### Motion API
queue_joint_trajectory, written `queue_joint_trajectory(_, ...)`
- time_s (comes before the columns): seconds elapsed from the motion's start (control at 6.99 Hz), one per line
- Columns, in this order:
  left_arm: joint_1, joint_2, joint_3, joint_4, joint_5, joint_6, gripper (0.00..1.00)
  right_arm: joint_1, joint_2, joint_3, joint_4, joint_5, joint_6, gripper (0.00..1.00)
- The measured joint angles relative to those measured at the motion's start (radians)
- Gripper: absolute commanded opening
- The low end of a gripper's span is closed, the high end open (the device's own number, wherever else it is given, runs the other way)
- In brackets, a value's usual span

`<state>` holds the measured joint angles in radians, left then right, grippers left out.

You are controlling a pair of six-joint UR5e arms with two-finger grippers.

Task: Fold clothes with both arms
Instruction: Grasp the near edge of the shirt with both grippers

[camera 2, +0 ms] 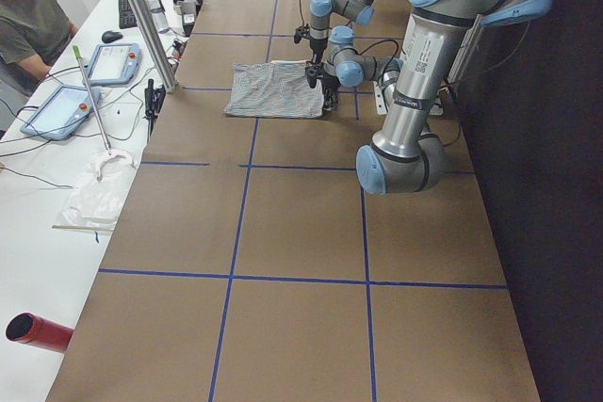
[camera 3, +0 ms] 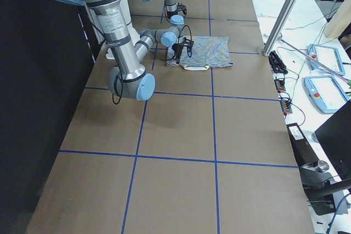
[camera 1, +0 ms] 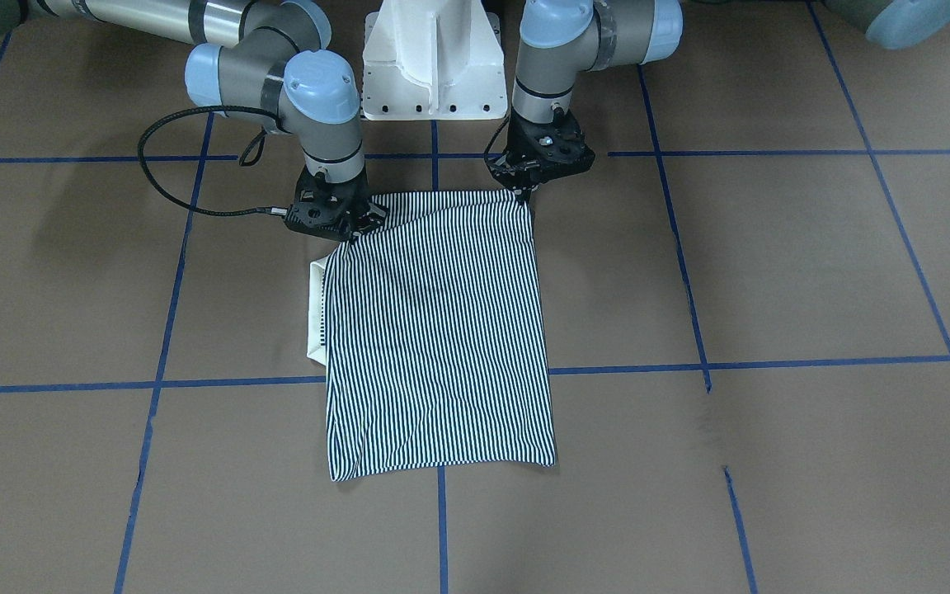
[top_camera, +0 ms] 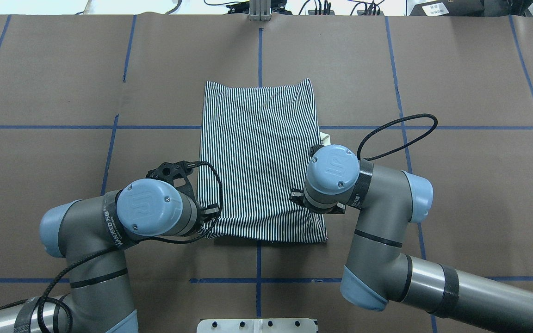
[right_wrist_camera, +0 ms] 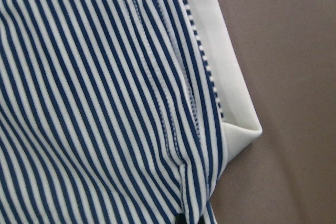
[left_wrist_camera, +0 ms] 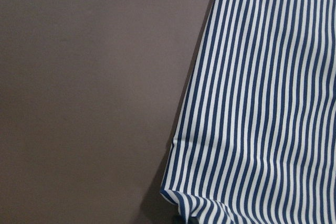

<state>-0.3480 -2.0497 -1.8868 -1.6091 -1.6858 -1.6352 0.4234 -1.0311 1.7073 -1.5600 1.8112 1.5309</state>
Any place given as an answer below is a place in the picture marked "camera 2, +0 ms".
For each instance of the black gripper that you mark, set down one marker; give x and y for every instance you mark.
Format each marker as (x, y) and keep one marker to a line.
(318, 48)
(329, 83)

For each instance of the navy white striped polo shirt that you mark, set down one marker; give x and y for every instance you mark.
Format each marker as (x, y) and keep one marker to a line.
(273, 90)

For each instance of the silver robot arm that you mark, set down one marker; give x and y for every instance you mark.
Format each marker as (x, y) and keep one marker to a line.
(405, 155)
(355, 11)

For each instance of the brown paper table cover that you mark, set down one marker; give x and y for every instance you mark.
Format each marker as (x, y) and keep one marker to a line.
(249, 265)

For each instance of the black keyboard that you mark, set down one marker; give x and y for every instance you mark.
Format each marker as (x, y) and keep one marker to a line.
(126, 16)

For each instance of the upper blue teach pendant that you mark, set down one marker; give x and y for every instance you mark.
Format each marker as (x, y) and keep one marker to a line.
(113, 64)

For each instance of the blue teach pendant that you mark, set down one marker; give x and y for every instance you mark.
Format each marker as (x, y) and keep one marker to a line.
(113, 64)
(60, 115)

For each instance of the black computer mouse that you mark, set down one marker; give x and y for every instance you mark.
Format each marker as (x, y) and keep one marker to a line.
(111, 36)

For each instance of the reacher grabber stick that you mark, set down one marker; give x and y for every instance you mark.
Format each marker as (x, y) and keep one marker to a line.
(110, 154)

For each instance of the clear plastic bag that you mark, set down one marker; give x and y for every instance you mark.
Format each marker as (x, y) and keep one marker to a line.
(95, 205)

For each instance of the lower blue teach pendant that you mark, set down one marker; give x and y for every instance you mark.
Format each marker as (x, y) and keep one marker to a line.
(60, 115)

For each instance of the seated person grey shirt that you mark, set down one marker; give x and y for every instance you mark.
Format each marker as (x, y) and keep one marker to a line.
(34, 33)

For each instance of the red cylinder bottle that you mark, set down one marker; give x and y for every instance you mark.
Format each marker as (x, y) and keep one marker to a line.
(33, 330)

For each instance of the aluminium frame post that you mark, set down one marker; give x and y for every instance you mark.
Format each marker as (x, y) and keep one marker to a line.
(153, 43)

